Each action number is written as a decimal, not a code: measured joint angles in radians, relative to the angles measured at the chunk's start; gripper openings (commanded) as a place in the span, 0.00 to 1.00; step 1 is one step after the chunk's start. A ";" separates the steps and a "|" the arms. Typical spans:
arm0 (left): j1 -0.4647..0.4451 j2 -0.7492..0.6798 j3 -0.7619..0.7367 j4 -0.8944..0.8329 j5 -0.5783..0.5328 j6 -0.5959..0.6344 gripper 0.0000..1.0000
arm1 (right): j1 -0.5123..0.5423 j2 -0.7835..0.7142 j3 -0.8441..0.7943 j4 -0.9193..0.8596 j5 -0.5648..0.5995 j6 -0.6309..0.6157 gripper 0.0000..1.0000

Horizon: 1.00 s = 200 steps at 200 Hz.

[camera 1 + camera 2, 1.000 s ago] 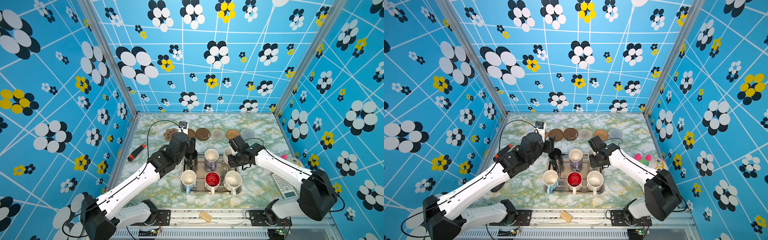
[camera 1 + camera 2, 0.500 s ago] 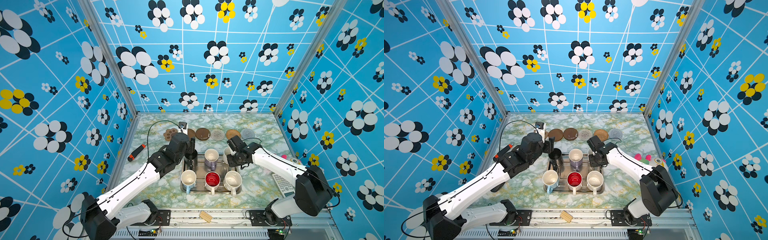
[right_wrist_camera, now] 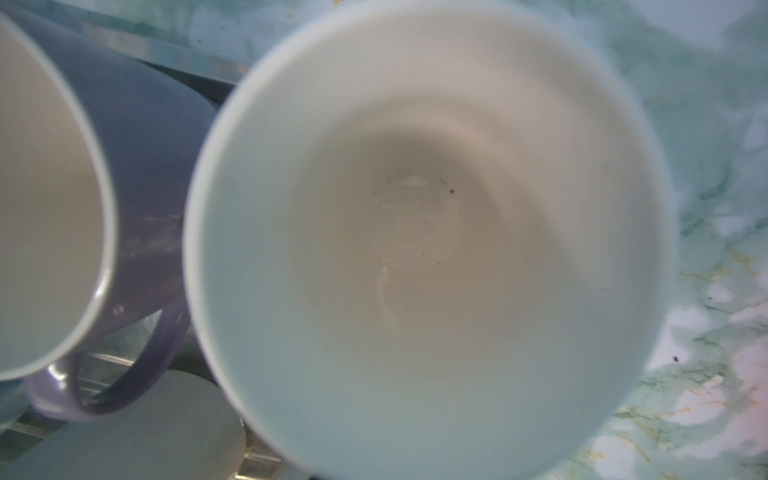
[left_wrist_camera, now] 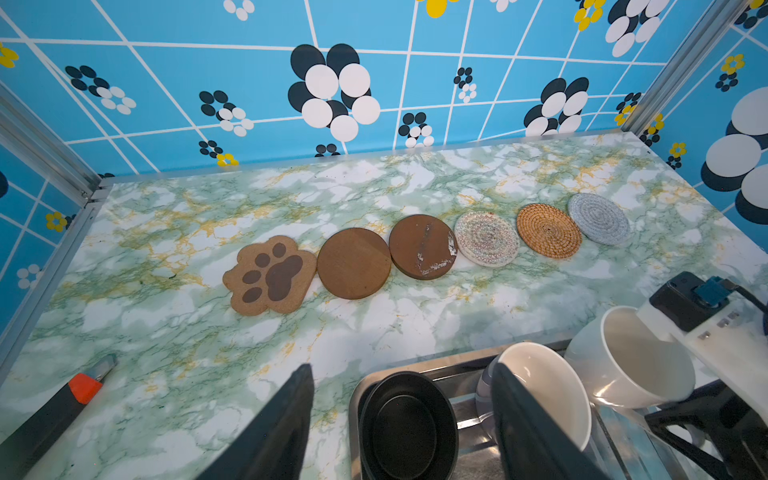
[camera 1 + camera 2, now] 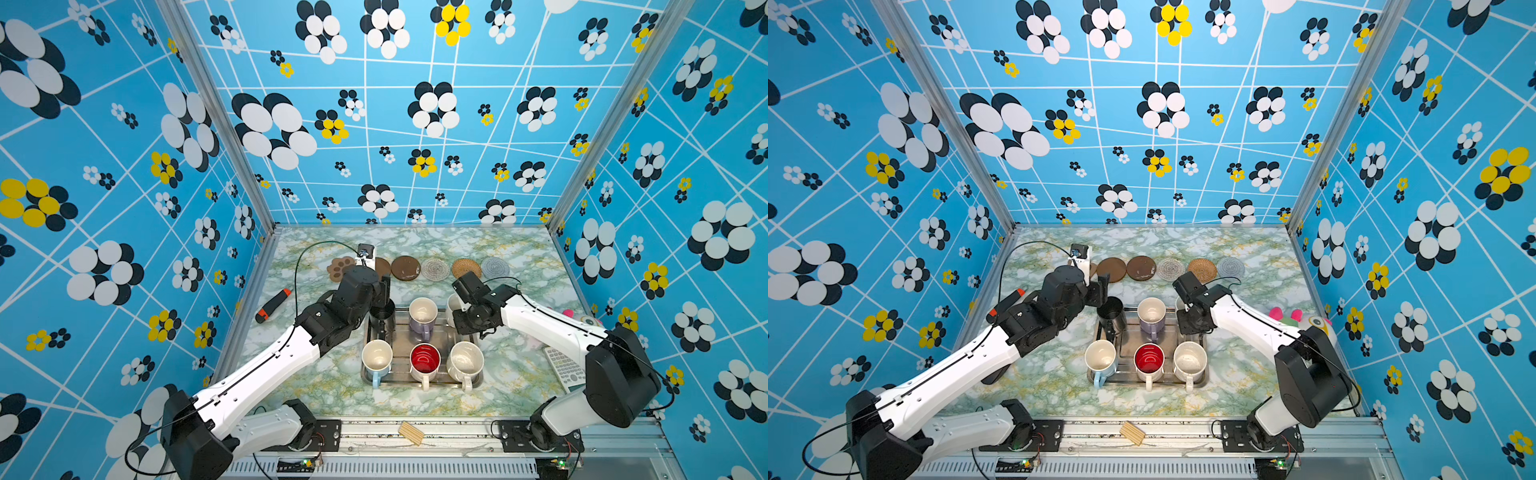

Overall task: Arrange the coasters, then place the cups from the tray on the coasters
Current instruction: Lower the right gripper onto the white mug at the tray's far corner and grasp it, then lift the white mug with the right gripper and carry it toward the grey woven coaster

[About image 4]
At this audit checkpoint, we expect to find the paw shaped cork coaster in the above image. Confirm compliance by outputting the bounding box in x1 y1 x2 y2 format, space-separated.
222 235 317 316

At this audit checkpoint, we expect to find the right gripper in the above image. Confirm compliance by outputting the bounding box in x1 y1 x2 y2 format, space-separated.
645 380 767 479

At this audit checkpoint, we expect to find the white mug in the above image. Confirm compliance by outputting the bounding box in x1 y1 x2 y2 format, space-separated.
565 306 696 409

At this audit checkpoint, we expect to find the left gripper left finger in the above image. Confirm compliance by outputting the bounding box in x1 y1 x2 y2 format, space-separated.
199 364 314 479

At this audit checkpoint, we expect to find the dark brown round coaster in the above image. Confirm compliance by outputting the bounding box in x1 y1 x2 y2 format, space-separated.
317 228 392 300

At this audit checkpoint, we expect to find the scratched brown round coaster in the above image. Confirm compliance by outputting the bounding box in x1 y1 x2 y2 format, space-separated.
389 214 458 280

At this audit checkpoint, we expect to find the black mug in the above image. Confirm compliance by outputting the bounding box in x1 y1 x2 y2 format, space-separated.
360 371 459 479

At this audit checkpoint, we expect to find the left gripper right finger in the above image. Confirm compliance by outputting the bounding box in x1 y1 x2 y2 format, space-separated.
491 364 606 480

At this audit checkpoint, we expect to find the purple mug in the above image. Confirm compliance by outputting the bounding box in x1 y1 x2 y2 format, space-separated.
475 342 592 451

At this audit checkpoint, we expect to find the grey blue knitted coaster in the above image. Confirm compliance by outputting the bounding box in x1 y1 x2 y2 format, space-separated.
568 193 631 245

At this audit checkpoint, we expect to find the woven rattan coaster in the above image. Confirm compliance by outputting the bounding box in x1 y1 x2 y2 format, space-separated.
516 203 582 259

